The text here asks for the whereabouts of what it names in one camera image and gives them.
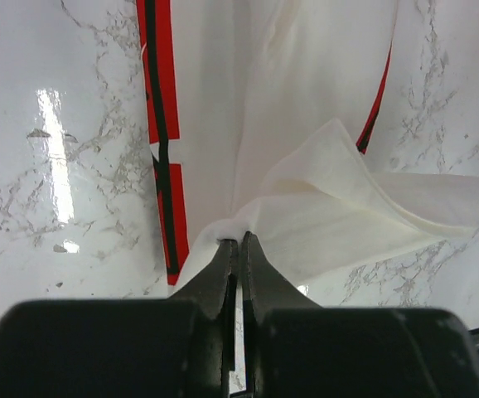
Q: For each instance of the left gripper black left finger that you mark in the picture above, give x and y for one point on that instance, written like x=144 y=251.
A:
x=181 y=346

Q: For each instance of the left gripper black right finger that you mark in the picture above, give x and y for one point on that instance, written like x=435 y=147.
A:
x=296 y=348

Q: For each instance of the white t-shirt red print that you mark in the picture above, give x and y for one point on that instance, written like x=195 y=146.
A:
x=259 y=117

